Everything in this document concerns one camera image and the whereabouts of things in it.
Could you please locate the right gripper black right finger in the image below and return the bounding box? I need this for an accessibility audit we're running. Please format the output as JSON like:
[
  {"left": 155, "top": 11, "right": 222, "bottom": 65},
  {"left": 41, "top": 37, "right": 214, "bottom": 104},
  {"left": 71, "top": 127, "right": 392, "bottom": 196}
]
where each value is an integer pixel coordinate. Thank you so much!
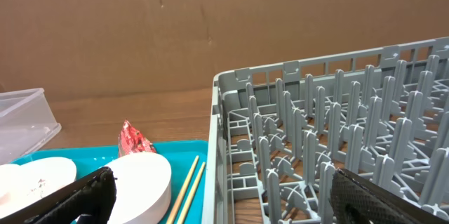
[{"left": 330, "top": 169, "right": 448, "bottom": 224}]

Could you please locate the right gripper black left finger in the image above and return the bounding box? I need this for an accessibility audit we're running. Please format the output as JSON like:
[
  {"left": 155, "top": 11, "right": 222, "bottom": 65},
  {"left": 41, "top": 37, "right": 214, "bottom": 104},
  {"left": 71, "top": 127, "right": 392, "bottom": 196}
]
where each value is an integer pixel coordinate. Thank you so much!
[{"left": 1, "top": 166, "right": 117, "bottom": 224}]

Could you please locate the red snack wrapper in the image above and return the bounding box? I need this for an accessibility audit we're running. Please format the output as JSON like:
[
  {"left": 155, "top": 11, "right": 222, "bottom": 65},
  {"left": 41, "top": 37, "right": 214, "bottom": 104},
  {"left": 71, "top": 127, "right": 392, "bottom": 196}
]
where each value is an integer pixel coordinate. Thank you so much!
[{"left": 118, "top": 119, "right": 157, "bottom": 157}]

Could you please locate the small pink plate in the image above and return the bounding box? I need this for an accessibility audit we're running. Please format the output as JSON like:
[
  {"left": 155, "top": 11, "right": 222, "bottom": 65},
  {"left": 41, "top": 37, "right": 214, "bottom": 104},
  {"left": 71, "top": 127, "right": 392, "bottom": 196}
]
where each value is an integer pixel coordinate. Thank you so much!
[{"left": 106, "top": 152, "right": 172, "bottom": 224}]

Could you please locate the large pink plate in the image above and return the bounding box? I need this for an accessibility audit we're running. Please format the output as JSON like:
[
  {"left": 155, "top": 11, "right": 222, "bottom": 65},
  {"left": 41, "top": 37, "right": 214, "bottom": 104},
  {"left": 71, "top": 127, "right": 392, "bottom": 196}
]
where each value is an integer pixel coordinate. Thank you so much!
[{"left": 1, "top": 157, "right": 76, "bottom": 218}]

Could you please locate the wooden chopstick left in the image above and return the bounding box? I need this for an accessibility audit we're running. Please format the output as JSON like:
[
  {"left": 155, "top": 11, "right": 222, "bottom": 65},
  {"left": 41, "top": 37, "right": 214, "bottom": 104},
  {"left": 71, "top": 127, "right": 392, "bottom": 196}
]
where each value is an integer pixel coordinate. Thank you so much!
[{"left": 166, "top": 156, "right": 199, "bottom": 224}]

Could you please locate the wooden chopstick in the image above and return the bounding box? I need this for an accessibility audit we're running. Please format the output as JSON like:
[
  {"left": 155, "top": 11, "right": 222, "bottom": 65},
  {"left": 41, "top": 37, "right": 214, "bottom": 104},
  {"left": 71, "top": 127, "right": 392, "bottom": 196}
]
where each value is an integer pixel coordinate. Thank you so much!
[
  {"left": 166, "top": 156, "right": 199, "bottom": 224},
  {"left": 177, "top": 162, "right": 206, "bottom": 224}
]

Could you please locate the wooden chopstick right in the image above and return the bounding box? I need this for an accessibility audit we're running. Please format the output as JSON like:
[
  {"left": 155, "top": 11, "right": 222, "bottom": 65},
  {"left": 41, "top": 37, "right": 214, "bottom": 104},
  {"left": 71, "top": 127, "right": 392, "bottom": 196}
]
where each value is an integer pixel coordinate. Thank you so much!
[{"left": 177, "top": 162, "right": 206, "bottom": 224}]

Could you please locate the teal plastic tray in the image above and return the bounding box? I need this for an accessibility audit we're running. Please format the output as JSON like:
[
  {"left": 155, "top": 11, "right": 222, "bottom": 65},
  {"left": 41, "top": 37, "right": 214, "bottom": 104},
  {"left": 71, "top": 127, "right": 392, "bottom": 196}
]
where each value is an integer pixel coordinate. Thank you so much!
[{"left": 13, "top": 140, "right": 208, "bottom": 224}]

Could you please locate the clear plastic bin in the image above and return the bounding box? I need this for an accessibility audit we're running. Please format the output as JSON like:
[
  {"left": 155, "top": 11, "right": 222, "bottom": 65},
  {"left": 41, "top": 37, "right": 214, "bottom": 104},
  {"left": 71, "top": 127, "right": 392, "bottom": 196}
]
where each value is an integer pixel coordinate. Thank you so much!
[{"left": 1, "top": 88, "right": 61, "bottom": 164}]

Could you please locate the grey dish rack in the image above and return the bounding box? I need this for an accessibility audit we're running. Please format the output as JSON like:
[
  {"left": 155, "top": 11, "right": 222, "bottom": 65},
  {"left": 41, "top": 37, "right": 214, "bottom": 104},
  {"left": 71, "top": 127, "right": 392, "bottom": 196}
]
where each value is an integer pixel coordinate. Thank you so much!
[{"left": 201, "top": 38, "right": 448, "bottom": 223}]

